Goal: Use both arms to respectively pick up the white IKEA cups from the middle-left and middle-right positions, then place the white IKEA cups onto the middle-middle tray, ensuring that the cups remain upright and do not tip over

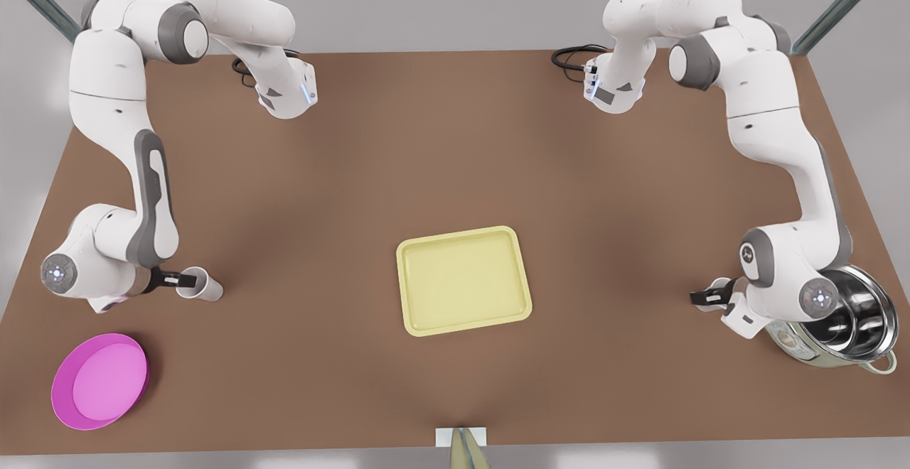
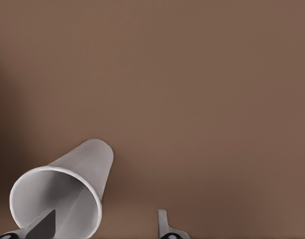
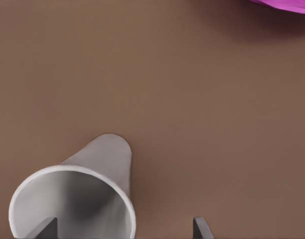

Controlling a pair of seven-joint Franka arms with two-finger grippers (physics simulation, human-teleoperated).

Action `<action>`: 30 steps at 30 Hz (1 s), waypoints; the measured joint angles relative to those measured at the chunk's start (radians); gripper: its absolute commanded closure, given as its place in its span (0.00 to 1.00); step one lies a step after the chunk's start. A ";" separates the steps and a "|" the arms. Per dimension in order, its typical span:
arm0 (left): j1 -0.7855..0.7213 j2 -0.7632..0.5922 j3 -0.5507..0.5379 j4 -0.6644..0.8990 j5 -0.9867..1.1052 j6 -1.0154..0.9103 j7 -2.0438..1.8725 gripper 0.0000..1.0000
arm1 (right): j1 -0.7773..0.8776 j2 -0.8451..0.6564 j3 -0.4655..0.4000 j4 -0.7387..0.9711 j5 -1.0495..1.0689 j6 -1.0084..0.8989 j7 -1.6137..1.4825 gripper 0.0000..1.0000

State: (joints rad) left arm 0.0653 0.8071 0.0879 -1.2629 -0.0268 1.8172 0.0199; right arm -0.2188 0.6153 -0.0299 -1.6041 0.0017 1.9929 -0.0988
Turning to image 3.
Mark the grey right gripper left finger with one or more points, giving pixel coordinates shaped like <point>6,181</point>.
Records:
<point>46,229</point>

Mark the white IKEA cup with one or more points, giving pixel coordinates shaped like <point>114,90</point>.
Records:
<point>102,161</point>

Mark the magenta tray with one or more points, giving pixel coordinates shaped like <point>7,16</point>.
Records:
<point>287,4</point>

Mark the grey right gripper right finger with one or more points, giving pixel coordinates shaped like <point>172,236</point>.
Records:
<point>202,229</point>

